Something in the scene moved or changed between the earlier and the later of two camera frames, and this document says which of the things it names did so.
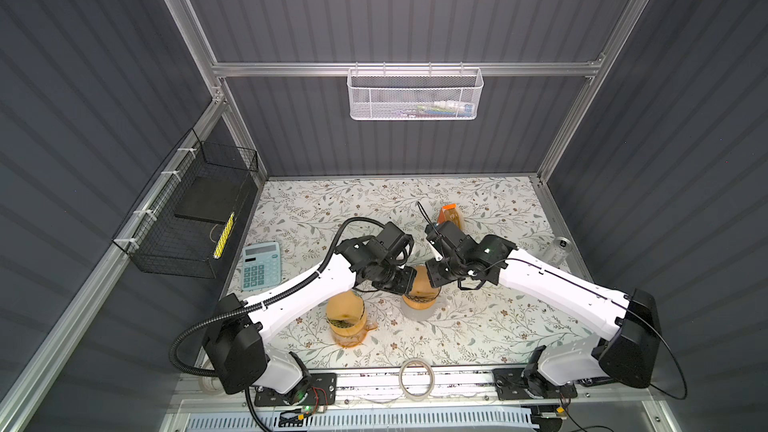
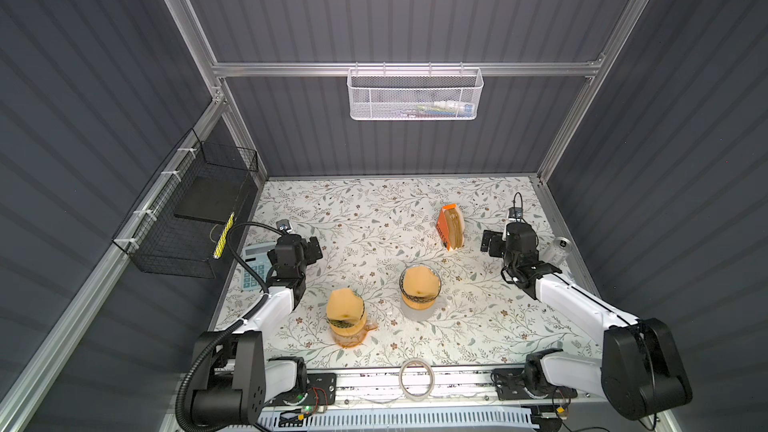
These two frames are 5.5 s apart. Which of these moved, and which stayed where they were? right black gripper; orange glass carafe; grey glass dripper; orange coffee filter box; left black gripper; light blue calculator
Moved: right black gripper; left black gripper
Stayed: grey glass dripper; orange glass carafe; light blue calculator; orange coffee filter box
